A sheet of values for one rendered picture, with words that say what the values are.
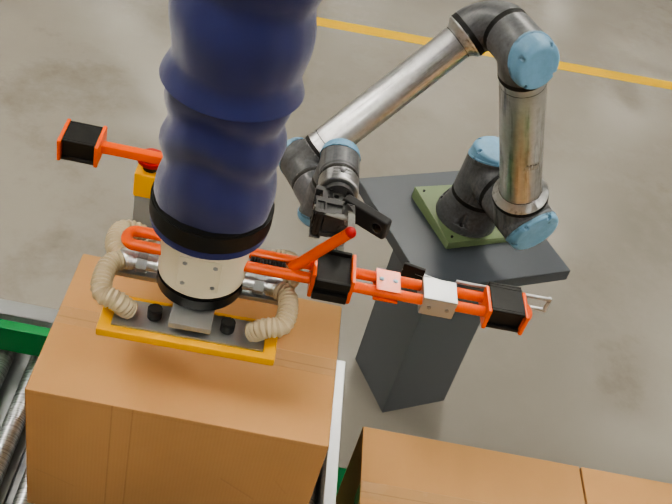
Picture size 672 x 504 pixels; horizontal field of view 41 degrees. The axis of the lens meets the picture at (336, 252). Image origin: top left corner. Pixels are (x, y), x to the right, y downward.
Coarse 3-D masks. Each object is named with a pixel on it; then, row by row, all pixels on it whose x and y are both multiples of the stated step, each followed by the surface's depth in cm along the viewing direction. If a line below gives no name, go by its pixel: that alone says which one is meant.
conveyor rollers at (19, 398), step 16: (0, 352) 226; (0, 368) 223; (32, 368) 225; (0, 384) 221; (16, 400) 217; (16, 416) 214; (0, 432) 210; (16, 432) 211; (0, 448) 206; (0, 464) 204; (0, 480) 202; (16, 496) 199
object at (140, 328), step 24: (144, 312) 171; (168, 312) 173; (216, 312) 176; (120, 336) 168; (144, 336) 168; (168, 336) 169; (192, 336) 170; (216, 336) 171; (240, 336) 172; (264, 360) 170
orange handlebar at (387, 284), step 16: (112, 144) 188; (144, 160) 189; (160, 160) 189; (128, 240) 168; (160, 240) 172; (256, 256) 174; (272, 256) 174; (288, 256) 175; (256, 272) 171; (272, 272) 171; (288, 272) 171; (304, 272) 172; (368, 272) 176; (384, 272) 177; (368, 288) 173; (384, 288) 173; (400, 288) 174; (416, 288) 177; (464, 288) 179; (464, 304) 175
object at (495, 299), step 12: (492, 288) 179; (492, 300) 176; (504, 300) 177; (516, 300) 178; (492, 312) 175; (504, 312) 174; (516, 312) 175; (528, 312) 176; (492, 324) 177; (504, 324) 177; (516, 324) 177
